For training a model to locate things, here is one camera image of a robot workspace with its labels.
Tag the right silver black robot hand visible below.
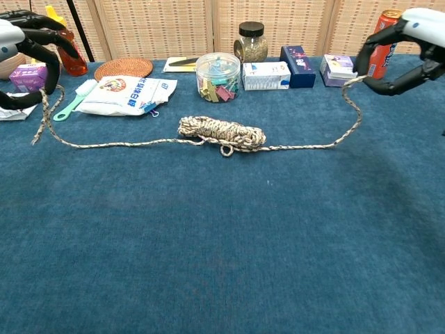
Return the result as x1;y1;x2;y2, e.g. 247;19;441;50
353;7;445;97

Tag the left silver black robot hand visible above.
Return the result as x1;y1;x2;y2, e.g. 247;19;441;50
0;10;81;111

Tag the speckled braided rope bundle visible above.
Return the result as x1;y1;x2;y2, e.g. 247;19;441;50
31;74;369;158

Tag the beige bowl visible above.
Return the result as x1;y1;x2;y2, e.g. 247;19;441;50
0;51;27;81

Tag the small purple box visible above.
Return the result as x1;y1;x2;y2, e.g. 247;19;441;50
8;63;49;93

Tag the black stand pole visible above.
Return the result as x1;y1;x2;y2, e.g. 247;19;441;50
66;0;95;63

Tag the honey bottle with yellow cap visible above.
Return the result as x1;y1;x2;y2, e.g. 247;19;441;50
44;5;89;77

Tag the red drink can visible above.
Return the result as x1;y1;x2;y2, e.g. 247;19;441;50
367;9;404;81

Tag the mint green brush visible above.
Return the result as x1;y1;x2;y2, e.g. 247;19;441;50
53;79;99;122

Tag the white crumpled snack wrapper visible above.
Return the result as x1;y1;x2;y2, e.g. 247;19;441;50
0;92;39;121

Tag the round woven rattan coaster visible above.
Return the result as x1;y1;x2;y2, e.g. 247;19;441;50
94;57;154;82

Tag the lilac and white box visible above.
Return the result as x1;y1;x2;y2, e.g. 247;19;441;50
319;54;359;88

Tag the white sugar bag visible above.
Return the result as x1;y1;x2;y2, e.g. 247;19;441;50
74;74;178;117

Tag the bamboo folding screen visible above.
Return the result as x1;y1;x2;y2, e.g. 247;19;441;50
0;0;445;63

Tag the blue binder clip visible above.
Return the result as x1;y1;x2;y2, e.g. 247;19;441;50
140;101;160;118

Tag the tall dark blue box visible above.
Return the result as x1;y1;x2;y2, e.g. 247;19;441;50
280;45;317;89

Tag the razor in yellow card pack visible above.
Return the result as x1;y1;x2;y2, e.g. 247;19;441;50
162;56;200;74

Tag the white and blue box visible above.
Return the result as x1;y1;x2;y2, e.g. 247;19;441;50
242;61;291;91

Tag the glass jar with black lid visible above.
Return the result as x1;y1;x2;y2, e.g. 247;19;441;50
233;21;269;64

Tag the clear tub of coloured clips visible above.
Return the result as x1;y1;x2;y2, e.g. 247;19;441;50
195;52;241;104

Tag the blue carpet table cover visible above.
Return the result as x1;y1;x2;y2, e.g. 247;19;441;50
0;54;445;334

